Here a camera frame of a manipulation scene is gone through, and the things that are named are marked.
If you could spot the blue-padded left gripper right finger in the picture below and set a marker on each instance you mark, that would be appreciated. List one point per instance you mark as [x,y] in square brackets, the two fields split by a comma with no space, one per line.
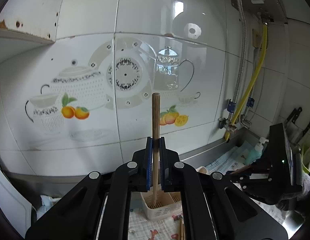
[177,176]

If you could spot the light wooden chopstick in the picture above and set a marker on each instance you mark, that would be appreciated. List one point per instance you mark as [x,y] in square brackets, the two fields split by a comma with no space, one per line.
[181,230]
[155,136]

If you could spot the green plastic rack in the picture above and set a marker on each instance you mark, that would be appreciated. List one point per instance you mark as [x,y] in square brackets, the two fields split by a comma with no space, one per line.
[306,158]

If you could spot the printed white muslin cloth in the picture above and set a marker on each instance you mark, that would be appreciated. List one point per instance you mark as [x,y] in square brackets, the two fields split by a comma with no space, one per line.
[169,228]

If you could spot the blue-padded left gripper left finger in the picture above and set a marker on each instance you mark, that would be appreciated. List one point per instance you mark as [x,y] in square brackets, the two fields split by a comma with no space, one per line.
[133,176]

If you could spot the metal gas valve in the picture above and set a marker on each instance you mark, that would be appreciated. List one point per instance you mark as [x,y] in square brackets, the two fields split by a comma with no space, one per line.
[232,128]

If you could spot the teal soap dispenser bottle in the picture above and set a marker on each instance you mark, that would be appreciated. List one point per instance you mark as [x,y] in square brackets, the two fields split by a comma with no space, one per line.
[257,151]

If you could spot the black-handled knife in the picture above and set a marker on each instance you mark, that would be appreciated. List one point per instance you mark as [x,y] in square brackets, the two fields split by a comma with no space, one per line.
[293,116]

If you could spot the beige plastic utensil holder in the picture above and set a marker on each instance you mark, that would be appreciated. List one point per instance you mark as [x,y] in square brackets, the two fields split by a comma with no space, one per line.
[167,205]

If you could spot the white cutting board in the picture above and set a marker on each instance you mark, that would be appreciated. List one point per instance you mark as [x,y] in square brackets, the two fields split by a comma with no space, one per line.
[14,206]

